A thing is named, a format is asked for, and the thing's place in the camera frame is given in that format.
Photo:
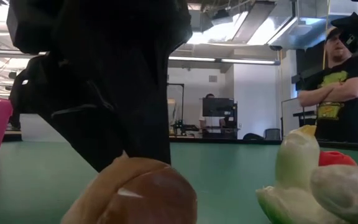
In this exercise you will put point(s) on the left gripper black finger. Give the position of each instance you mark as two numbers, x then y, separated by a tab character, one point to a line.
73	109
148	118

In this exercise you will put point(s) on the peach mushroom with red cap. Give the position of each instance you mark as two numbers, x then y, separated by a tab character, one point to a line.
141	199

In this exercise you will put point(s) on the black computer monitor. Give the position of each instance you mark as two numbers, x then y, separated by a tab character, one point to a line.
217	107

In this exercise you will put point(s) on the green table mat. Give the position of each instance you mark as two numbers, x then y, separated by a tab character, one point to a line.
222	180

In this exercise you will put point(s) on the black bag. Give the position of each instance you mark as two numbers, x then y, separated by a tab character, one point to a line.
253	137

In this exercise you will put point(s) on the long ceiling light strip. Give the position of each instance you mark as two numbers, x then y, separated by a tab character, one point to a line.
244	61

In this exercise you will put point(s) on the grey office chair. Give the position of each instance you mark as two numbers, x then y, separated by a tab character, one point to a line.
272	134

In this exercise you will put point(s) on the small red mushroom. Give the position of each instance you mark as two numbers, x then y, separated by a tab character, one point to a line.
334	158

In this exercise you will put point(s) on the black station frame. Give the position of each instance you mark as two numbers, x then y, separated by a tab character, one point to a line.
175	84

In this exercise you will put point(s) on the silver ventilation duct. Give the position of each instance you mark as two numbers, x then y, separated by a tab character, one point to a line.
306	28

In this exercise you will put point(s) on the grey wall vent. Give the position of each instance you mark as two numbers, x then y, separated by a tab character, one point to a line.
212	78

